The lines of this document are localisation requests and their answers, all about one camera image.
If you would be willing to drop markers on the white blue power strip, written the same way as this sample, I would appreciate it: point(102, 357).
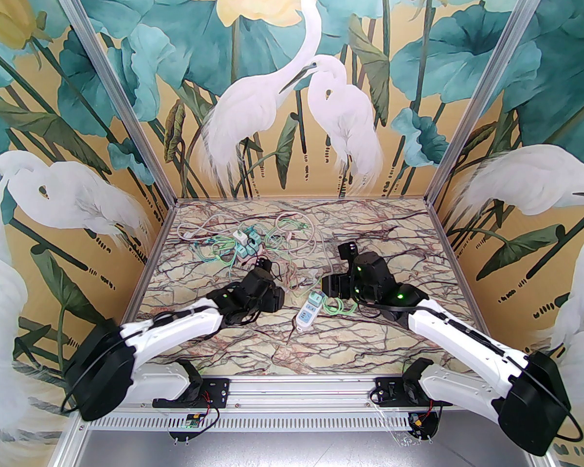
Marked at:
point(305, 314)

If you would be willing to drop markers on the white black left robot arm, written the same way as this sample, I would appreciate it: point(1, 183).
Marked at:
point(185, 331)

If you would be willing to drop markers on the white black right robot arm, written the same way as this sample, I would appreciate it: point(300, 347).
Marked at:
point(457, 338)

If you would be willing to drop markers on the white perforated strip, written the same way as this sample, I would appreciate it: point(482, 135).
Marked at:
point(297, 422)

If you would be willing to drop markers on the grey metal shelf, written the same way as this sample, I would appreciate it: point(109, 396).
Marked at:
point(297, 450)

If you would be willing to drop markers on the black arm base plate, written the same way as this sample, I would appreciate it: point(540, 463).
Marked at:
point(387, 389)
point(216, 389)

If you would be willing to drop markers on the aluminium rail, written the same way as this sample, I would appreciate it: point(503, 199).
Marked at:
point(301, 389)

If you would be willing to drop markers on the aluminium frame post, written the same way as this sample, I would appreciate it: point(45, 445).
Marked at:
point(485, 90)
point(117, 90)

